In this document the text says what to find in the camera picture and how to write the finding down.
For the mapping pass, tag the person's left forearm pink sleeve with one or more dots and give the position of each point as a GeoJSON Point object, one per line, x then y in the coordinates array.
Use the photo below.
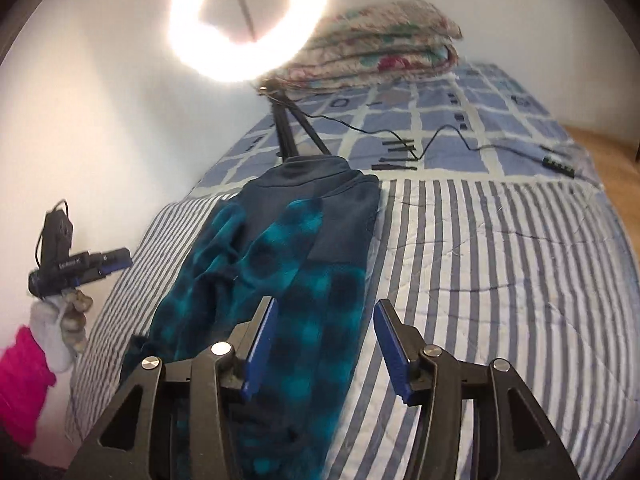
{"type": "Point", "coordinates": [22, 390]}

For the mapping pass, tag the blue checked bed sheet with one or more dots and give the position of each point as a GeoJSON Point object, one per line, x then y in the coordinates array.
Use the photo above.
{"type": "Point", "coordinates": [450, 110]}

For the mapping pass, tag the teal plaid fleece jacket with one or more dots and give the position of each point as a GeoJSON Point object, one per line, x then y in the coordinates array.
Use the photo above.
{"type": "Point", "coordinates": [300, 260]}

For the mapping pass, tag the person's left hand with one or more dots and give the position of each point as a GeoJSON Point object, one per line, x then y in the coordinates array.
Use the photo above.
{"type": "Point", "coordinates": [55, 330]}

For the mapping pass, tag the blue striped blanket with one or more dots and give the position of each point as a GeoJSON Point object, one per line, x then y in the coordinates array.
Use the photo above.
{"type": "Point", "coordinates": [475, 285]}

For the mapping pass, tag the black phone holder clamp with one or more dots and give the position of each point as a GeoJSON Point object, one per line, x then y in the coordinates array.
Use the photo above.
{"type": "Point", "coordinates": [245, 5]}

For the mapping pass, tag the folded floral quilt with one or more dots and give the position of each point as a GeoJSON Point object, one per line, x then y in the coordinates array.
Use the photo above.
{"type": "Point", "coordinates": [380, 45]}

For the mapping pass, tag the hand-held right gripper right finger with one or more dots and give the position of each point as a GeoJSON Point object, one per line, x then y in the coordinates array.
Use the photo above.
{"type": "Point", "coordinates": [392, 345]}

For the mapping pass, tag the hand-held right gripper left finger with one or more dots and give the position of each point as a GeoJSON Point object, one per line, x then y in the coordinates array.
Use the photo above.
{"type": "Point", "coordinates": [262, 345]}

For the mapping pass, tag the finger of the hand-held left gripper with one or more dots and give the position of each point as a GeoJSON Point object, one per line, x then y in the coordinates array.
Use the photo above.
{"type": "Point", "coordinates": [116, 255]}
{"type": "Point", "coordinates": [112, 271]}

